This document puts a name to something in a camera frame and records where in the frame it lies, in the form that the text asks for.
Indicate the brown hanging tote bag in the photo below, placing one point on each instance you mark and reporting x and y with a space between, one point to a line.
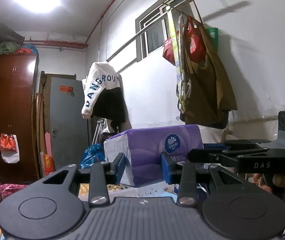
209 96

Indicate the large purple tissue pack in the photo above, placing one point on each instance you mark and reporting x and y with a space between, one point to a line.
143 147

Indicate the dark red wooden wardrobe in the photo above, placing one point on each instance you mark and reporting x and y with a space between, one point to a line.
17 87

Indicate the orange white hanging bag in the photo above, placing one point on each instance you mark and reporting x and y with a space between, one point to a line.
9 148

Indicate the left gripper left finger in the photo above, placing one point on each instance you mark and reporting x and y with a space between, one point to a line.
102 174

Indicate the blue plastic bag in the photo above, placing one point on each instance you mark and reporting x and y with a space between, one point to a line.
92 155

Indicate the white plastic laundry basket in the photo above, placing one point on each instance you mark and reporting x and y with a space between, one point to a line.
160 189

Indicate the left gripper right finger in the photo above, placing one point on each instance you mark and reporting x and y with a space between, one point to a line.
183 174

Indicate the red hanging bag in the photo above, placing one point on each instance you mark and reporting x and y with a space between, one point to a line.
168 53

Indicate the grey metal door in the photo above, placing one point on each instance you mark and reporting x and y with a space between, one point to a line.
68 129

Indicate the white hoodie blue letters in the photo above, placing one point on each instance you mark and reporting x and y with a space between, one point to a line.
101 76

